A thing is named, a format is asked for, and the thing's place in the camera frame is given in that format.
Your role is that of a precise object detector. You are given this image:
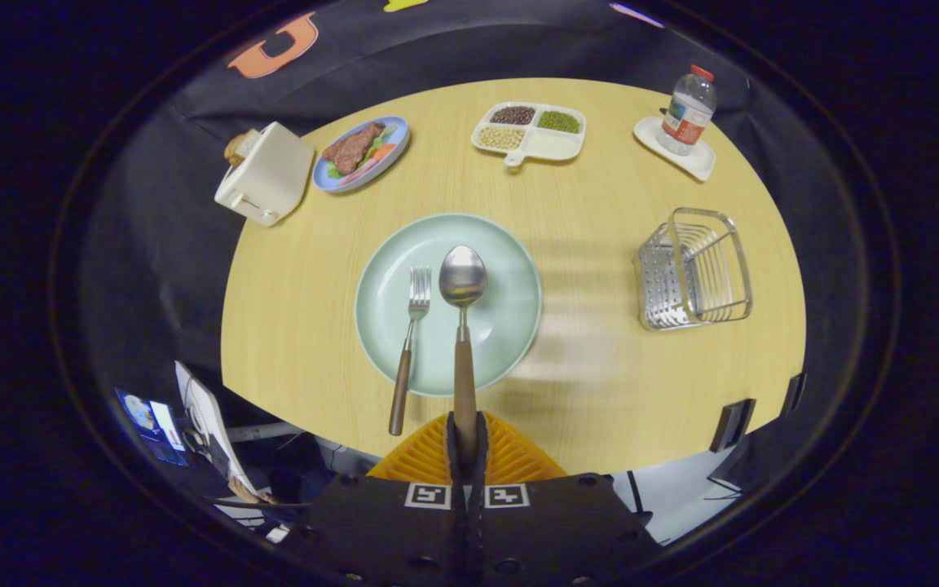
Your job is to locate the black table clamp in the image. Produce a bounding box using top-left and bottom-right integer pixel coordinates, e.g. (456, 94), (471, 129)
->
(779, 373), (807, 418)
(709, 399), (757, 454)

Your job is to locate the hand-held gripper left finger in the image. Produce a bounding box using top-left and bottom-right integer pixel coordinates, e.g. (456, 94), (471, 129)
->
(278, 412), (470, 587)

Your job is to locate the brown steak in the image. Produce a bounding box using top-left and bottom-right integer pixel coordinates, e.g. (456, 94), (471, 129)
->
(322, 121), (386, 175)

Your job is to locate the blue plate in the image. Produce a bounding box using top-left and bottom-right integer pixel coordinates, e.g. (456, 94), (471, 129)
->
(312, 115), (411, 193)

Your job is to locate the pale green plate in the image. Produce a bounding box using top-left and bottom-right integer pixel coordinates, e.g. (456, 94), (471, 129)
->
(355, 213), (543, 398)

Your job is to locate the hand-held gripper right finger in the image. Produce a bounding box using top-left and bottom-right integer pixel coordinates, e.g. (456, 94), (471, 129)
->
(466, 412), (662, 587)

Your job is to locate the small water bottle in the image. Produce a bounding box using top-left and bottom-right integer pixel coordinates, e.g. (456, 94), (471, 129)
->
(656, 65), (718, 157)

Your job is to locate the vegetable garnish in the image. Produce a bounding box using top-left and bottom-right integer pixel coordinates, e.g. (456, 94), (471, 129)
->
(325, 126), (399, 184)

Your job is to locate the metal wire rack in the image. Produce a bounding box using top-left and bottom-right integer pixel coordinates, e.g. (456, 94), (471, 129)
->
(637, 207), (754, 332)

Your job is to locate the wooden handled spoon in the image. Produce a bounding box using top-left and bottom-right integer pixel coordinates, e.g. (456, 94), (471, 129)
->
(438, 245), (488, 459)

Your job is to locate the grey metal bar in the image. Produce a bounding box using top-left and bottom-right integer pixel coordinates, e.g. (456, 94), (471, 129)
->
(225, 421), (307, 444)

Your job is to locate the white toaster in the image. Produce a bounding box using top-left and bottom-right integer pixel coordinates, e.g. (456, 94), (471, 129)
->
(214, 121), (315, 227)

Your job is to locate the wooden handled fork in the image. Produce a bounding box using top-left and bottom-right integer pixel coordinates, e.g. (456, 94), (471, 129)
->
(389, 266), (433, 437)

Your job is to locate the laptop screen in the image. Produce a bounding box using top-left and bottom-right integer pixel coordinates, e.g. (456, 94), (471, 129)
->
(115, 388), (191, 467)

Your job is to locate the white board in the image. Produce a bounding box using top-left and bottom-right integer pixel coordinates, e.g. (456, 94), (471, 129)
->
(174, 361), (258, 498)

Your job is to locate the toasted bread slice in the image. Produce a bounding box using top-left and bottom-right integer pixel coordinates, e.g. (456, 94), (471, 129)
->
(223, 128), (262, 166)

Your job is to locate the white divided bean tray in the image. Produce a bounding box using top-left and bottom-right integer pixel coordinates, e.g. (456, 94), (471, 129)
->
(471, 101), (587, 167)

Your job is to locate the white square coaster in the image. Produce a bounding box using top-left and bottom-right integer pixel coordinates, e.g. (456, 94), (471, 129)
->
(633, 116), (717, 182)

